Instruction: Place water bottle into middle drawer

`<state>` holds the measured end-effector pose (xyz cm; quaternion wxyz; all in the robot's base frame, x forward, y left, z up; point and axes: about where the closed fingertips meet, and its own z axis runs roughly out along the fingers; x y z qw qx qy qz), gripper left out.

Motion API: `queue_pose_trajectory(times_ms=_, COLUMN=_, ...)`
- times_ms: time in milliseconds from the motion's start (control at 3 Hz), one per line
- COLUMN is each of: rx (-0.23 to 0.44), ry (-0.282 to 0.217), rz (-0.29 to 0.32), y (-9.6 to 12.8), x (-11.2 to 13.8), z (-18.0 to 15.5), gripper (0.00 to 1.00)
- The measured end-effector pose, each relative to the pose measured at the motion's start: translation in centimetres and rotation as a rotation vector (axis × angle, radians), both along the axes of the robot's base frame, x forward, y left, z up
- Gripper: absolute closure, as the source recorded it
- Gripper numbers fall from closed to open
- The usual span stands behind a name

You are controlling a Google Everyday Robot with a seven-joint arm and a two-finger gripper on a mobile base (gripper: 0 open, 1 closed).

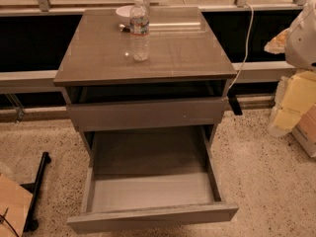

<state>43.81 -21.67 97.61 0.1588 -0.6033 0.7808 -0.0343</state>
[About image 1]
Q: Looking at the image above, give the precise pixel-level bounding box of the grey drawer cabinet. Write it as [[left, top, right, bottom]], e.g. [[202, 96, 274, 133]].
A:
[[53, 7, 236, 150]]

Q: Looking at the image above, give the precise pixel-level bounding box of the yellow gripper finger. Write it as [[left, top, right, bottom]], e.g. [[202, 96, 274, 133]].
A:
[[264, 29, 288, 54]]

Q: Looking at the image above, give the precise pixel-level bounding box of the black metal stand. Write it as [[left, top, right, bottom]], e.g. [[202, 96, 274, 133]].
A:
[[21, 151, 51, 232]]

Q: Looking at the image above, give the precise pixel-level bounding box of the wooden board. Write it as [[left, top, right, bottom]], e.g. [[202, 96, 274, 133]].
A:
[[0, 174, 33, 237]]

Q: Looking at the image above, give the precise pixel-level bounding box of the clear plastic water bottle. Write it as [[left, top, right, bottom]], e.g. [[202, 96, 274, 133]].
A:
[[129, 0, 149, 61]]

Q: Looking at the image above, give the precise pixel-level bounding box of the black cabinet foot bracket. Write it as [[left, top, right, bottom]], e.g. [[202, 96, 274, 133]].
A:
[[228, 95, 243, 116]]

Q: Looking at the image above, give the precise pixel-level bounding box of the white ceramic bowl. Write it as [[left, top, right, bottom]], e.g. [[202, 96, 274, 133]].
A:
[[116, 5, 132, 28]]

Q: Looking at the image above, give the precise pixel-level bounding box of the white power cable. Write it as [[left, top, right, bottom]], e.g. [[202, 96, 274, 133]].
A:
[[226, 2, 256, 91]]

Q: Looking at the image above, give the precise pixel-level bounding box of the cardboard box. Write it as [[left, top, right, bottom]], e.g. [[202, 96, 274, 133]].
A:
[[292, 105, 316, 158]]

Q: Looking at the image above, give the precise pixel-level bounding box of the open grey middle drawer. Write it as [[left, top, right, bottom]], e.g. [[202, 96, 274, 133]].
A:
[[67, 126, 238, 234]]

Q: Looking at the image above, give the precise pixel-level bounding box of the closed grey top drawer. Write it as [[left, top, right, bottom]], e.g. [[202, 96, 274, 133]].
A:
[[67, 98, 226, 131]]

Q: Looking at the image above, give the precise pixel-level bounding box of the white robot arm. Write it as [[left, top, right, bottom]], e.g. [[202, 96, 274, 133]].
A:
[[264, 0, 316, 70]]

